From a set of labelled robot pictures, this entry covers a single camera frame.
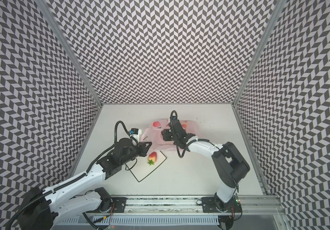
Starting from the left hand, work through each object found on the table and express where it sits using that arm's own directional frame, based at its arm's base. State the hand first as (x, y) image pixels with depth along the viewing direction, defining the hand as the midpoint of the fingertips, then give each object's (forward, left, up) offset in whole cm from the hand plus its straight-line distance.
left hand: (152, 144), depth 78 cm
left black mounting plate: (-27, +17, -15) cm, 35 cm away
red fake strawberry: (-3, +1, -10) cm, 11 cm away
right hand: (+10, -6, -8) cm, 14 cm away
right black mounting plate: (-27, -30, -17) cm, 44 cm away
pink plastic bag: (+10, +1, -6) cm, 11 cm away
